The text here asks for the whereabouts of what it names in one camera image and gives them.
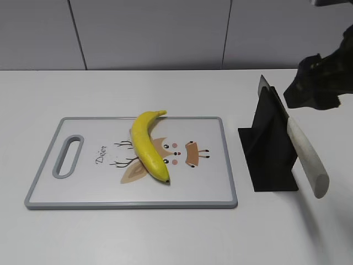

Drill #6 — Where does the right hand in black glove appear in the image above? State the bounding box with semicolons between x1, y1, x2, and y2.
284;26;352;110

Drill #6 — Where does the white-handled kitchen knife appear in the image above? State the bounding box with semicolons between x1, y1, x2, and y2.
258;75;330;199

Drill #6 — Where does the yellow plastic banana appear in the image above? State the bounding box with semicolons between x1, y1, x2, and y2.
130;110;170;183

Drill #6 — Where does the black knife stand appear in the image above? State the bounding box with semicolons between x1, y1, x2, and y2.
238;87;298;192

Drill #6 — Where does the white grey-rimmed cutting board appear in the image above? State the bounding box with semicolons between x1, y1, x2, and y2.
24;116;238;210

